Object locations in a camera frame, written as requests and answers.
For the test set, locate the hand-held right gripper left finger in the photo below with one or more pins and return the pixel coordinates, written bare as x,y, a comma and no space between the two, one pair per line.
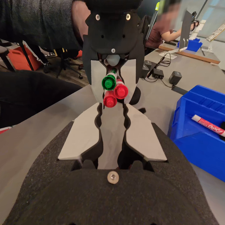
82,137

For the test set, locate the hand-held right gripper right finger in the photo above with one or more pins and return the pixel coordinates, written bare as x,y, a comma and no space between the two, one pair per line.
144,138

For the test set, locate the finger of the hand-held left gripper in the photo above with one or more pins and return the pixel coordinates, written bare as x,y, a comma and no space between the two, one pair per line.
131,75
96,75

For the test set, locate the green cap marker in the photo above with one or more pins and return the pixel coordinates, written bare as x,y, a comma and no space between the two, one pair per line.
108,83

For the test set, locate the red cap marker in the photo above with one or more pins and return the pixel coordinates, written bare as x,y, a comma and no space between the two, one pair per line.
121,91
109,101

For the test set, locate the person's left forearm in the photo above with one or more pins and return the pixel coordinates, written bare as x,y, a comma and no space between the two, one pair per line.
38,22

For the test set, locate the black battery box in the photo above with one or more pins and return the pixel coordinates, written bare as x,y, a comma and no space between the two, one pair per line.
146,66

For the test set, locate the black charger block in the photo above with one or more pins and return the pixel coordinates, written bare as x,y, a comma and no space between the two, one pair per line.
158,73

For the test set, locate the black office chair base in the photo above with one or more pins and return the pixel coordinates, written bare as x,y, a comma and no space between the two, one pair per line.
68,63

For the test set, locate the black power adapter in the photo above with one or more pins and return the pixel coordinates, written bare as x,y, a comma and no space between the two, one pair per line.
175,77

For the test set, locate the yellow tipped dark pole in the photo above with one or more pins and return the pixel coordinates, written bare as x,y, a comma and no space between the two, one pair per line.
157,7

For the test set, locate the large blue plastic bin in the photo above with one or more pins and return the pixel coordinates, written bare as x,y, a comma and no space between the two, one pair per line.
196,149

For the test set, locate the person's dark pants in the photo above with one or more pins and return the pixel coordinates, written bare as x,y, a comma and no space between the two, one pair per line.
35,95

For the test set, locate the white marker red label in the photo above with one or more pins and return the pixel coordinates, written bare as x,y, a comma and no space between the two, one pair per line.
207,125
7,129

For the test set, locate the wooden edged desk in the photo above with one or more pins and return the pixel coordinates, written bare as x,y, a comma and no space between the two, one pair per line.
193,55

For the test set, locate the small blue plastic bin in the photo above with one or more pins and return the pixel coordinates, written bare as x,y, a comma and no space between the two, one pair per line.
193,45

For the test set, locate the grey monitor on stand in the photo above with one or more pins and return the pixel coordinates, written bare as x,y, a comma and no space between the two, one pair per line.
186,29

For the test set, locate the orange plastic crate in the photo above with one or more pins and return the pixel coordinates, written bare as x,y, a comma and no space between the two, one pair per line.
19,58

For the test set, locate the light wooden stand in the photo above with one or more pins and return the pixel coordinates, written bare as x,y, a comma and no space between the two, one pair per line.
217,32

